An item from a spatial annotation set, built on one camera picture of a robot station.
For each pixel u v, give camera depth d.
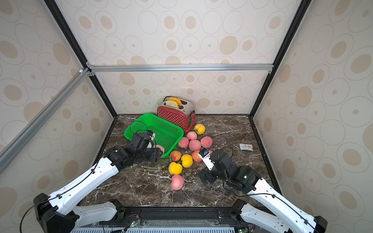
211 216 0.75
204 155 0.60
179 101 1.02
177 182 0.79
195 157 0.91
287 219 0.41
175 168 0.84
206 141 0.97
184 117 0.97
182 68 0.93
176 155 0.90
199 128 1.05
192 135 1.00
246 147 1.00
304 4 0.67
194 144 0.97
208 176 0.61
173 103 1.00
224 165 0.50
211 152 0.61
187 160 0.88
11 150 0.52
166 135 1.07
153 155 0.67
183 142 0.96
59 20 0.71
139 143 0.55
